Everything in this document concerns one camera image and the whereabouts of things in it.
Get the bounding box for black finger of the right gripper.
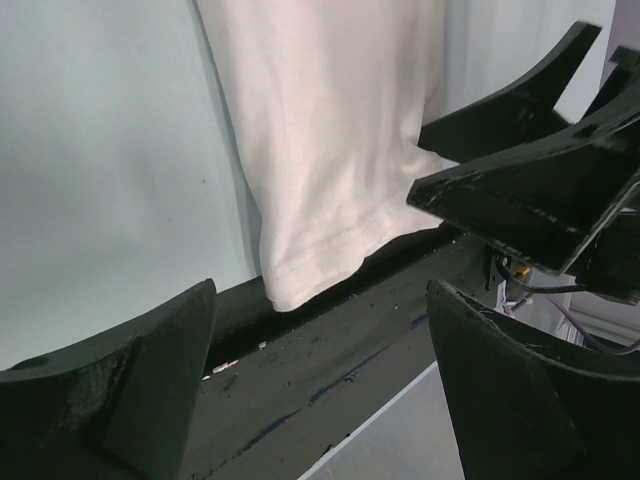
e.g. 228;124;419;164
418;21;602;163
407;84;639;273

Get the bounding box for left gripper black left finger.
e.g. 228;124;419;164
1;279;216;479

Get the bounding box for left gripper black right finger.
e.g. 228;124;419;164
427;281;639;479

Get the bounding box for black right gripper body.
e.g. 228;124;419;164
574;45;639;305

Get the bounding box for white t-shirt with robot print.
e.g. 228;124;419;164
198;0;446;312

